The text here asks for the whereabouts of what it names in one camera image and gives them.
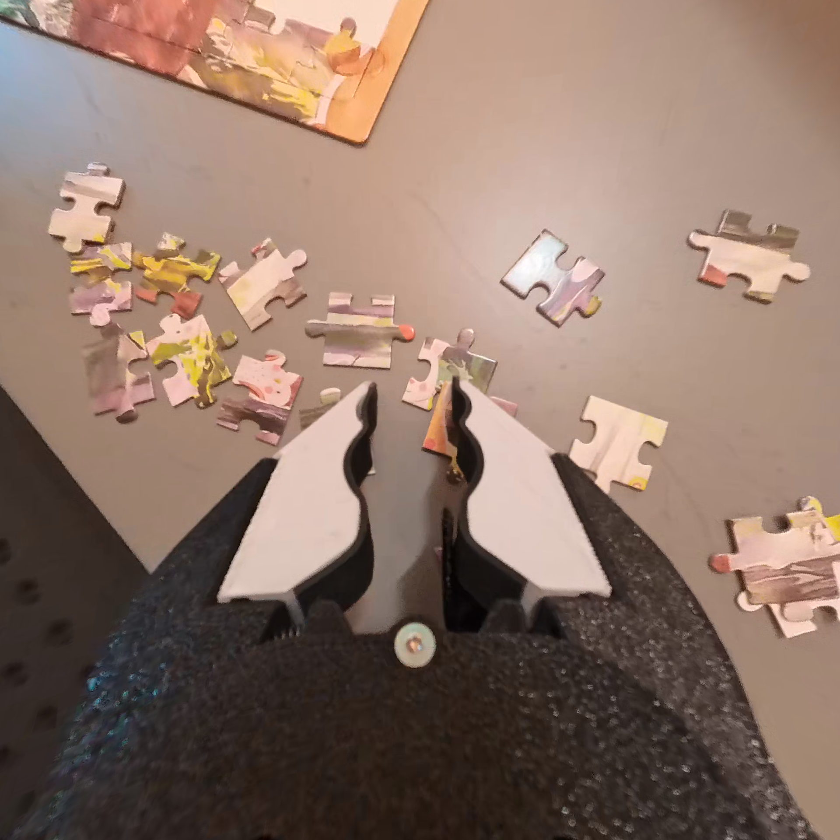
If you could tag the jigsaw puzzle frame board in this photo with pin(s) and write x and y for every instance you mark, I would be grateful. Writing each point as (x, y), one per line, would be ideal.
(387, 79)

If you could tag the jigsaw pieces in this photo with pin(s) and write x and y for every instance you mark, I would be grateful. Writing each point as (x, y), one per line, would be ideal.
(354, 334)

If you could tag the orange yellow puzzle piece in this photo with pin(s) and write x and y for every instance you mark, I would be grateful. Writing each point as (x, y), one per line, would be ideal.
(439, 426)

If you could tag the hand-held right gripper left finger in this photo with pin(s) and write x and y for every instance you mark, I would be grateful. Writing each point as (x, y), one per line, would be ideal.
(295, 518)

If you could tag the acorn print puzzle piece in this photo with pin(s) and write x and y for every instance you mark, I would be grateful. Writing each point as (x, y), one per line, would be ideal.
(348, 46)

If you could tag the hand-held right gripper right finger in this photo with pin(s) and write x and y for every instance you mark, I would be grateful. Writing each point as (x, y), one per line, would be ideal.
(531, 518)

